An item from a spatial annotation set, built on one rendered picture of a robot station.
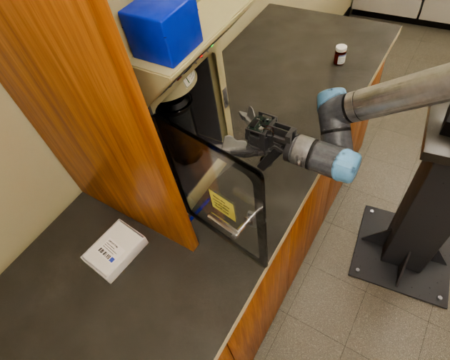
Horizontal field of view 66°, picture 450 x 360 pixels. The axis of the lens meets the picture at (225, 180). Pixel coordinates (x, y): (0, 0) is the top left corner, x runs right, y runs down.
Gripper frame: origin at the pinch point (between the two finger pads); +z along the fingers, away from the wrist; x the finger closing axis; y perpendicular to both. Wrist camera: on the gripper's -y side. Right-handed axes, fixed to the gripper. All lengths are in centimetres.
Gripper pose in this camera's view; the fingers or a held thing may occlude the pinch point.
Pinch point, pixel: (226, 130)
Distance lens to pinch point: 94.8
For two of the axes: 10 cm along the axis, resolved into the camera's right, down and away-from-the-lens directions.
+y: -1.2, -6.1, -7.8
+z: -8.4, -3.5, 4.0
